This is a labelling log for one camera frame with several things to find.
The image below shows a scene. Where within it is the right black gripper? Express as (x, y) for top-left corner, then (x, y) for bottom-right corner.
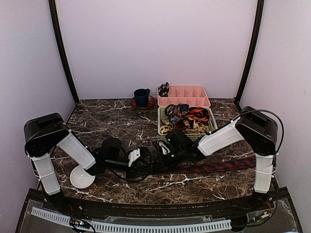
(150, 147), (187, 171)

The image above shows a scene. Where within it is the red navy striped tie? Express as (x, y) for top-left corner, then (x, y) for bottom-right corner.
(167, 156), (256, 174)

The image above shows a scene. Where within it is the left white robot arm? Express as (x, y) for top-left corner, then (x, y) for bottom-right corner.
(24, 113), (152, 212)

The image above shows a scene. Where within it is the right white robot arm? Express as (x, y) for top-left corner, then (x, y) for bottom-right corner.
(153, 106), (282, 211)

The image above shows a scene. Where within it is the green perforated plastic basket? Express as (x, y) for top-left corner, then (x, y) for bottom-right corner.
(157, 107), (218, 141)

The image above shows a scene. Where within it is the yellow insect print tie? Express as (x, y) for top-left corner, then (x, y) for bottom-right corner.
(160, 117), (208, 134)

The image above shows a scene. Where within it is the white bowl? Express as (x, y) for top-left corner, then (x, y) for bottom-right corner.
(69, 166), (96, 189)

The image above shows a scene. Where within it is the dark floral tie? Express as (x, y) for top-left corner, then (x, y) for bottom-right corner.
(164, 103), (190, 126)

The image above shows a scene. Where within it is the black red striped tie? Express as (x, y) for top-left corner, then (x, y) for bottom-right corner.
(182, 107), (210, 125)

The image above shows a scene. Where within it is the pink divided organizer box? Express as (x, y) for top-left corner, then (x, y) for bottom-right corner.
(157, 85), (211, 108)

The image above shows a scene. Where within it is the red saucer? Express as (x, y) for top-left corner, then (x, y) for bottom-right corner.
(130, 96), (155, 109)

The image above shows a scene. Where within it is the rolled black floral tie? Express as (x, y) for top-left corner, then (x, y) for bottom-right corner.
(158, 82), (170, 97)

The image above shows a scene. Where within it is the dark blue mug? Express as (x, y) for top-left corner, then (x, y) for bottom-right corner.
(134, 88), (150, 107)

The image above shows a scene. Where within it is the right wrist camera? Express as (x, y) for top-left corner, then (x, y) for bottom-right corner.
(153, 140), (171, 155)

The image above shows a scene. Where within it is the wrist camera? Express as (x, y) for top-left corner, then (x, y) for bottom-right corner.
(153, 140), (171, 155)
(128, 149), (140, 167)

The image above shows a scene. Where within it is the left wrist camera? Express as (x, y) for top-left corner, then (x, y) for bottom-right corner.
(128, 149), (140, 167)

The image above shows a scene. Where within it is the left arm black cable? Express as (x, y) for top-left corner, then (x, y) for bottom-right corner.
(106, 145), (156, 183)

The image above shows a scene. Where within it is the white slotted cable duct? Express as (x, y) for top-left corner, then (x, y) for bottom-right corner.
(31, 207), (232, 233)

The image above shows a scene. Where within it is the black front rail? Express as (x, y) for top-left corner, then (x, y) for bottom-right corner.
(51, 191), (277, 218)

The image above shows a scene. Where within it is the left black corner post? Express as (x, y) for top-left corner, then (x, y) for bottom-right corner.
(48, 0), (80, 105)

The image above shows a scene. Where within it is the black corner post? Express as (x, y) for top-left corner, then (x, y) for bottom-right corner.
(48, 0), (80, 105)
(234, 0), (264, 105)

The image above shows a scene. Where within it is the right black corner post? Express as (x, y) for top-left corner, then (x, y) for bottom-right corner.
(234, 0), (264, 105)

